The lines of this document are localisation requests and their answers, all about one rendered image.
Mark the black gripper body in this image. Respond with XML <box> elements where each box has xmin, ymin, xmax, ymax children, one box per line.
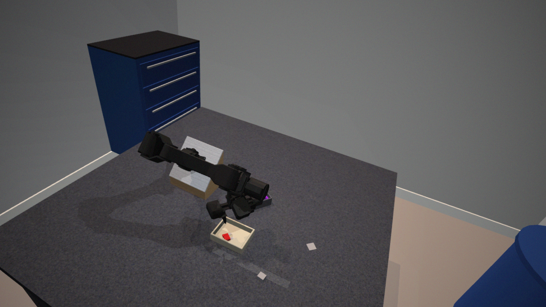
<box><xmin>206</xmin><ymin>192</ymin><xmax>263</xmax><ymax>219</ymax></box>

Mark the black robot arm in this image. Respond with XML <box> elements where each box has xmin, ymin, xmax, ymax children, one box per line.
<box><xmin>138</xmin><ymin>130</ymin><xmax>269</xmax><ymax>220</ymax></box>

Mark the red blade fuse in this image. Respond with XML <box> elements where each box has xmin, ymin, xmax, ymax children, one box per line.
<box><xmin>222</xmin><ymin>233</ymin><xmax>234</xmax><ymax>241</ymax></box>

